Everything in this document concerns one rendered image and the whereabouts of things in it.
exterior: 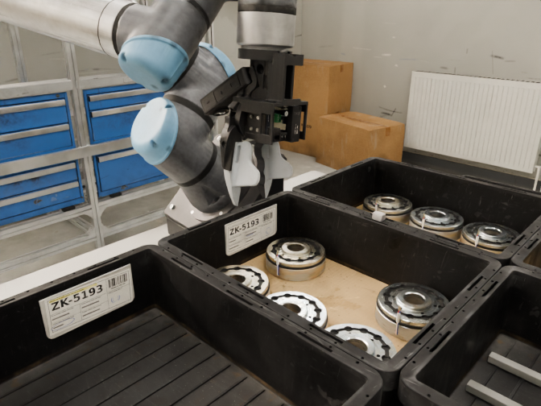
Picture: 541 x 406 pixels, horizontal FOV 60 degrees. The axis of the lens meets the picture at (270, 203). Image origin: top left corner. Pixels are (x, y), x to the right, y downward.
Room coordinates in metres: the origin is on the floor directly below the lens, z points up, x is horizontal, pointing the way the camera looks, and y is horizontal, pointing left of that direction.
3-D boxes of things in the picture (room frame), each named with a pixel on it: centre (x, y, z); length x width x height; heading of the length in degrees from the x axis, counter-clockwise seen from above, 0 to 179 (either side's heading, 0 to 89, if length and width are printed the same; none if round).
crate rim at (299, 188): (0.80, -0.28, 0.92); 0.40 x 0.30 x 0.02; 46
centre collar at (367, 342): (0.46, -0.10, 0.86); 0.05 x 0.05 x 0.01
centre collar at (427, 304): (0.56, -0.21, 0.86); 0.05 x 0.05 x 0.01
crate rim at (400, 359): (0.59, -0.07, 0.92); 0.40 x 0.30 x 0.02; 46
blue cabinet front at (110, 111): (2.55, 0.65, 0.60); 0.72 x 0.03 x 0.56; 136
